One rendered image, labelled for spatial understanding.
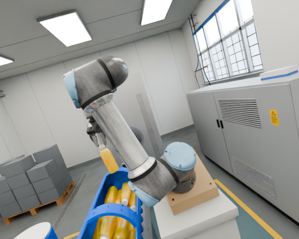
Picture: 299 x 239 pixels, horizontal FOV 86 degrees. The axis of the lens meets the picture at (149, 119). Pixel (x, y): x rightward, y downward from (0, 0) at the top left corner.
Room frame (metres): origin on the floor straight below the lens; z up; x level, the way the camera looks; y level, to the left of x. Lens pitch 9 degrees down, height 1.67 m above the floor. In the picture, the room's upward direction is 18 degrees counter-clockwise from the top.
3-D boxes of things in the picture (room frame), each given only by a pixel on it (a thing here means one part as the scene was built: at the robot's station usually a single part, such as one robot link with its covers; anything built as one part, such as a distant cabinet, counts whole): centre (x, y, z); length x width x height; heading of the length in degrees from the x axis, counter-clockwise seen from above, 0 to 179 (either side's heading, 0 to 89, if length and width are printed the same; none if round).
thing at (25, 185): (3.55, 2.95, 0.59); 1.20 x 0.80 x 1.19; 95
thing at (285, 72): (1.45, -1.24, 1.48); 0.24 x 0.12 x 0.08; 13
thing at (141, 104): (1.71, 0.03, 0.85); 0.06 x 0.06 x 1.70; 1
